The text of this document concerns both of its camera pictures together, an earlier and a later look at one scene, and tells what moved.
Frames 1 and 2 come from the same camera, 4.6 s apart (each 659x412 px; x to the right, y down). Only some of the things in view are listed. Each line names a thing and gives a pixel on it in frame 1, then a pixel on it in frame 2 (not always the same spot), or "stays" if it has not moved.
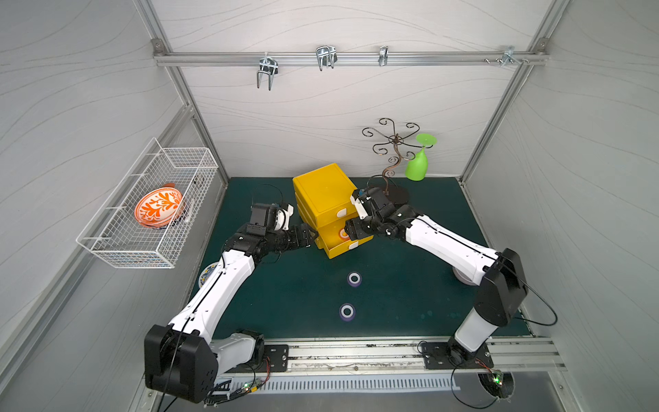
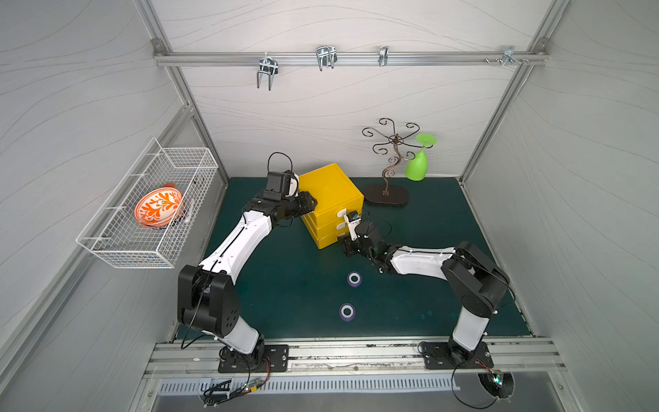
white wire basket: [149, 215] stays
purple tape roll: [354, 279] stays
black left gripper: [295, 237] → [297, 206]
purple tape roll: [347, 312] stays
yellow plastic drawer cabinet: [323, 202] stays
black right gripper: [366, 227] → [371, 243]
